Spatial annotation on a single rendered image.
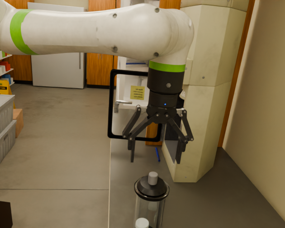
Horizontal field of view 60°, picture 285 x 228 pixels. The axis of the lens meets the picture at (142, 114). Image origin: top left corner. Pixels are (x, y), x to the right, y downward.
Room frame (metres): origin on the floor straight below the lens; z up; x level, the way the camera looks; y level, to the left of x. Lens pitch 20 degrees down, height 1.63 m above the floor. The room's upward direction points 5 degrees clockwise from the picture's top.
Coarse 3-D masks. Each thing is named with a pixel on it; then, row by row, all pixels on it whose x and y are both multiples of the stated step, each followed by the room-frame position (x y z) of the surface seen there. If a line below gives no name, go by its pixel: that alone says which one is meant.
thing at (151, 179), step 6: (150, 174) 0.63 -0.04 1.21; (156, 174) 0.63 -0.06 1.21; (144, 180) 0.64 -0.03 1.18; (150, 180) 0.62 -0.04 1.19; (156, 180) 0.63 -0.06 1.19; (162, 180) 0.65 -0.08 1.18; (138, 186) 0.62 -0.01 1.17; (144, 186) 0.61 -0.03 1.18; (150, 186) 0.61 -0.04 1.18; (156, 186) 0.62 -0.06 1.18; (162, 186) 0.62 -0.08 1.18; (144, 192) 0.60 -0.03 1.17; (150, 192) 0.59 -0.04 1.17; (156, 192) 0.60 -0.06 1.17; (162, 192) 0.60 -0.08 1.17
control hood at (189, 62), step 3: (186, 60) 0.99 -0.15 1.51; (189, 60) 0.99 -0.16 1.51; (186, 63) 0.98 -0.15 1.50; (189, 63) 0.99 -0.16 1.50; (186, 66) 0.98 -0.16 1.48; (189, 66) 0.99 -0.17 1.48; (186, 69) 0.98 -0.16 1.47; (189, 69) 0.99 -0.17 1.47; (186, 72) 0.98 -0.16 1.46; (189, 72) 0.99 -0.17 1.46; (186, 75) 0.98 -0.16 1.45; (189, 75) 0.99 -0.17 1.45; (186, 78) 0.99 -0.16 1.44; (189, 78) 0.99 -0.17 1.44; (183, 81) 0.98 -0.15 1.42; (186, 81) 0.99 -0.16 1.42; (183, 84) 0.99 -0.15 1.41; (186, 84) 0.99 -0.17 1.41
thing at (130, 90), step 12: (120, 84) 1.28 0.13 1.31; (132, 84) 1.29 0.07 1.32; (144, 84) 1.29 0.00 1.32; (120, 96) 1.28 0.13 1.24; (132, 96) 1.29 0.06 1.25; (144, 96) 1.29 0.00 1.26; (120, 108) 1.28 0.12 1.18; (132, 108) 1.29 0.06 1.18; (120, 120) 1.28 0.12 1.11; (120, 132) 1.28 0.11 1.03; (144, 132) 1.29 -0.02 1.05; (156, 132) 1.29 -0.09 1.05
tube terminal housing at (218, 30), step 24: (216, 24) 1.00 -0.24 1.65; (240, 24) 1.12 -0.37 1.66; (192, 48) 1.01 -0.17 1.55; (216, 48) 1.00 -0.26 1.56; (192, 72) 0.99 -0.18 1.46; (216, 72) 1.00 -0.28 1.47; (192, 96) 0.99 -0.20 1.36; (216, 96) 1.03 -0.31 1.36; (192, 120) 0.99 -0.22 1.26; (216, 120) 1.08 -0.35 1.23; (192, 144) 1.00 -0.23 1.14; (216, 144) 1.14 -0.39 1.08; (192, 168) 1.00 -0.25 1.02
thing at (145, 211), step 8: (136, 184) 0.64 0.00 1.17; (168, 192) 0.61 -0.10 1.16; (136, 200) 0.62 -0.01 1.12; (144, 200) 0.59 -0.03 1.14; (160, 200) 0.59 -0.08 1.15; (136, 208) 0.62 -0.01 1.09; (144, 208) 0.59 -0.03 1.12; (152, 208) 0.59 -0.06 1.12; (160, 208) 0.60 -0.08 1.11; (136, 216) 0.61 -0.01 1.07; (144, 216) 0.59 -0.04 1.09; (152, 216) 0.59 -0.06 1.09; (160, 216) 0.61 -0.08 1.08; (136, 224) 0.61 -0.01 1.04; (144, 224) 0.59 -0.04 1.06; (152, 224) 0.59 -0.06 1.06; (160, 224) 0.61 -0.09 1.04
